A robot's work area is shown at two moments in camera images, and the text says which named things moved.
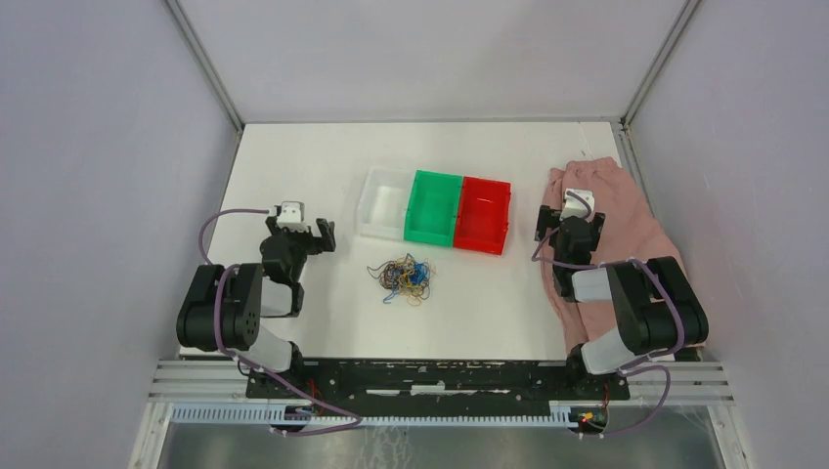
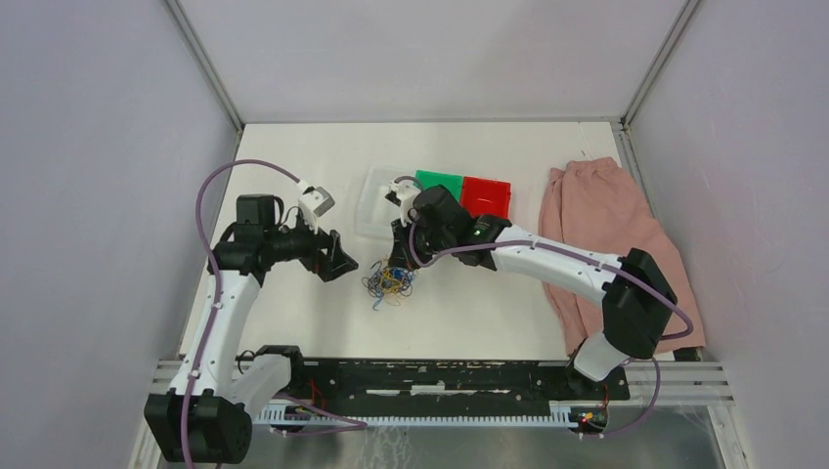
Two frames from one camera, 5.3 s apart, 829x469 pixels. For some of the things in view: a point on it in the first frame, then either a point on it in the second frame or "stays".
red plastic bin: [482, 215] stays
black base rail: [438, 380] stays
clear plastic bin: [382, 202] stays
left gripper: [326, 229] to [332, 264]
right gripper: [545, 219] to [400, 256]
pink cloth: [630, 235] stays
